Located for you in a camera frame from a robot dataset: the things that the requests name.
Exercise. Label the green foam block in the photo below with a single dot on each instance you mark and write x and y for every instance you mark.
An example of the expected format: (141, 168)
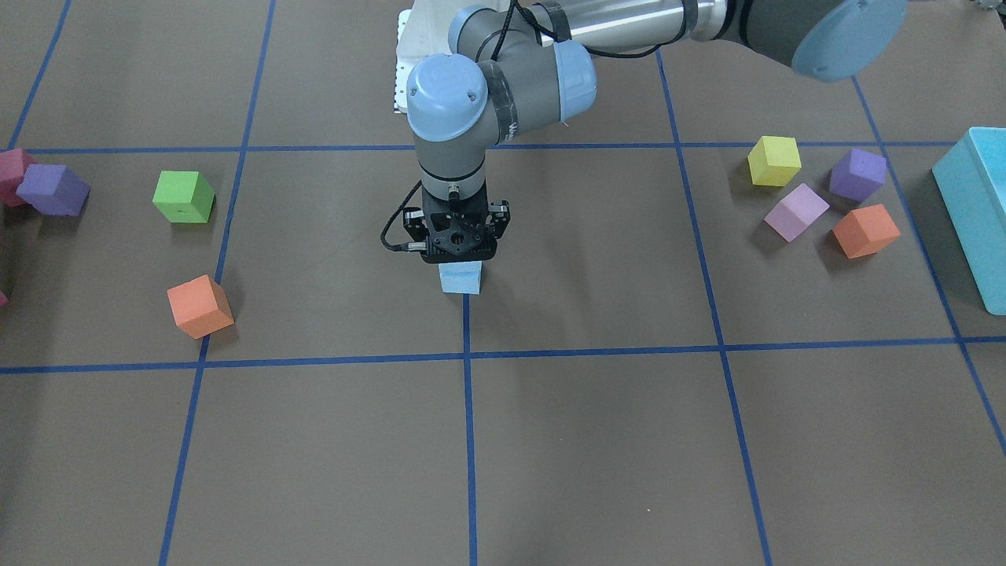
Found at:
(184, 196)

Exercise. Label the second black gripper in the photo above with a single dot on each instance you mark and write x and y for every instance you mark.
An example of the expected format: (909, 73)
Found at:
(414, 222)

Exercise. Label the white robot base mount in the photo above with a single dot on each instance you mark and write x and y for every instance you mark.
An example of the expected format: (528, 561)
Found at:
(423, 30)

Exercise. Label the purple foam block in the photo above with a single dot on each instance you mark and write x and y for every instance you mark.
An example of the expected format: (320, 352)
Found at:
(53, 190)
(858, 175)

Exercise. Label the yellow foam block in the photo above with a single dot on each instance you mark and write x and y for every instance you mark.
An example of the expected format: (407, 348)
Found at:
(774, 161)

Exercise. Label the second grey robot arm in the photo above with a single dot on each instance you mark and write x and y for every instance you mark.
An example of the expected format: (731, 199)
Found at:
(506, 72)

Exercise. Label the light blue plastic bin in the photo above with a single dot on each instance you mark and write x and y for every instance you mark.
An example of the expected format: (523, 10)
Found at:
(971, 179)

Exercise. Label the pink foam block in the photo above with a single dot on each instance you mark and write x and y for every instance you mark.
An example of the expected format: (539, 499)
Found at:
(796, 212)

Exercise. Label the magenta foam block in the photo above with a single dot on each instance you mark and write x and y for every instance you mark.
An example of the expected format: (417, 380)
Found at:
(14, 165)

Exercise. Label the orange foam block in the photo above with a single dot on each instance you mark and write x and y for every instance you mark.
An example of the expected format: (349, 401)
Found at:
(200, 307)
(866, 231)

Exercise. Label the light blue foam block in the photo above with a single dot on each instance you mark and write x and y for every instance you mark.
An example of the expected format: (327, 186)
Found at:
(461, 277)

